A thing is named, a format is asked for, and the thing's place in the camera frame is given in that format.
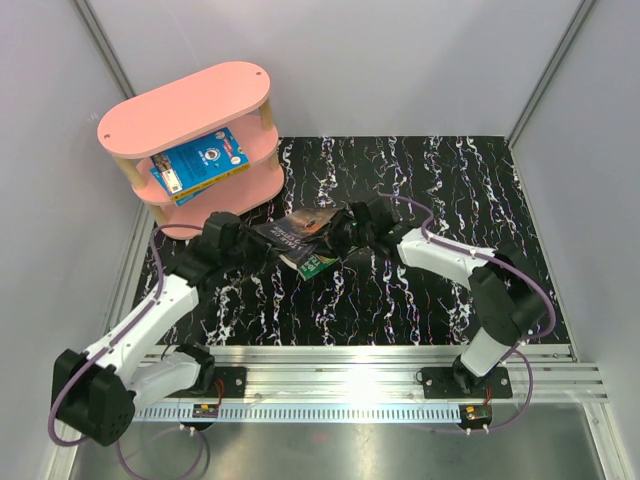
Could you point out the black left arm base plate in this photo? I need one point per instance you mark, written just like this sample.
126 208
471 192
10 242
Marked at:
230 381

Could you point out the left small circuit board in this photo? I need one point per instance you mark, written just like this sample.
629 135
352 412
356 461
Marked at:
205 411

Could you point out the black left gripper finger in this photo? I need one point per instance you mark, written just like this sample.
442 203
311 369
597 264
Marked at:
261 259
257 240

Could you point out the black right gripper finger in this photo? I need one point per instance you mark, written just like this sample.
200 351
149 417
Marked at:
340 224
334 248

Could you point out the right small circuit board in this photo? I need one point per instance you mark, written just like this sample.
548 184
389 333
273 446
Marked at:
477 413

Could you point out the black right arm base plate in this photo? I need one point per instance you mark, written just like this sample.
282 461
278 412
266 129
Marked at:
449 383

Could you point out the green bottom book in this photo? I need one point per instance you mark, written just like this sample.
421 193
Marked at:
309 263

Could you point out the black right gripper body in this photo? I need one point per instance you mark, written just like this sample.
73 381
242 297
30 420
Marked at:
359 236

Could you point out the blue back-cover book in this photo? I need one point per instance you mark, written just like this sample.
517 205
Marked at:
218 154

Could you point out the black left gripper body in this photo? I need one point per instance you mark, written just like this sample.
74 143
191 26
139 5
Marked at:
235 258

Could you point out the blue 26-storey treehouse book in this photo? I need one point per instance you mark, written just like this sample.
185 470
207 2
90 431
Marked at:
182 185

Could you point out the dark Tale of Two Cities book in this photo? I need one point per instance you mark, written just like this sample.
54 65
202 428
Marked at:
299 228

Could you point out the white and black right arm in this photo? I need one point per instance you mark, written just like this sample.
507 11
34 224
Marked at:
505 291

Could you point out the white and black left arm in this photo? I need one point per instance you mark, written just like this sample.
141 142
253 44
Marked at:
98 390

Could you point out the aluminium mounting rail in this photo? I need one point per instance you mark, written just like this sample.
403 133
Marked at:
372 385

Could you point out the pink three-tier shelf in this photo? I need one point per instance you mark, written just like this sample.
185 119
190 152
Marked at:
233 95

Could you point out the small circuit board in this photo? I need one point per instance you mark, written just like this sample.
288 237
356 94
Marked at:
477 413
205 411

